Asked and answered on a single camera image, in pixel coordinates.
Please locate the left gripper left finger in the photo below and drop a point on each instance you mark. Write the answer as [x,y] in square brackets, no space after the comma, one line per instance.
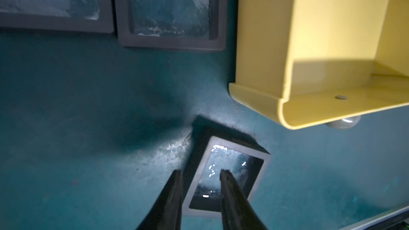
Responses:
[166,213]

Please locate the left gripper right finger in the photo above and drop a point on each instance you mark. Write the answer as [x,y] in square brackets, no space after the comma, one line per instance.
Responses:
[237,213]

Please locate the black brooch box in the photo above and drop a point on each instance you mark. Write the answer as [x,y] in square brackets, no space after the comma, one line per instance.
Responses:
[91,16]
[213,152]
[172,24]

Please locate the three-tier drawer cabinet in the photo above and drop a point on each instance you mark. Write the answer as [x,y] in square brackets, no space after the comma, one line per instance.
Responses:
[303,63]

